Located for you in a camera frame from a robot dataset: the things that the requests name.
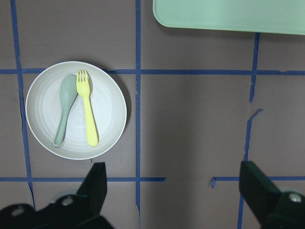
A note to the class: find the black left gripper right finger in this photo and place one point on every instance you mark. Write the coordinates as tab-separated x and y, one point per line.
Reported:
274	208

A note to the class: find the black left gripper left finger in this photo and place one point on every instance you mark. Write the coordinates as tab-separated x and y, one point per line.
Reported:
72	211

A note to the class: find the white round plate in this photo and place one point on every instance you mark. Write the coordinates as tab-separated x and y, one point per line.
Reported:
43	111

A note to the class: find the grey-green plastic spoon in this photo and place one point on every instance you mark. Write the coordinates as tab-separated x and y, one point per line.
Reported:
68	93

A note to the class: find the light green tray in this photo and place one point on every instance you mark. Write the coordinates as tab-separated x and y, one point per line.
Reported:
268	16

